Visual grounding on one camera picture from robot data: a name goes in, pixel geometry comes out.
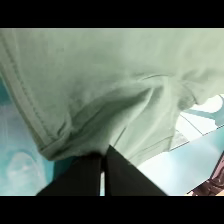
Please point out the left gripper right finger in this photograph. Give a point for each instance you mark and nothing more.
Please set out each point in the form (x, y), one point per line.
(128, 176)

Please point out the pale green T-shirt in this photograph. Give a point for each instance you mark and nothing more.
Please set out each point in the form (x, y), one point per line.
(100, 86)

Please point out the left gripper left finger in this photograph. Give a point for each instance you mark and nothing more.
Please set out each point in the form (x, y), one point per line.
(78, 178)

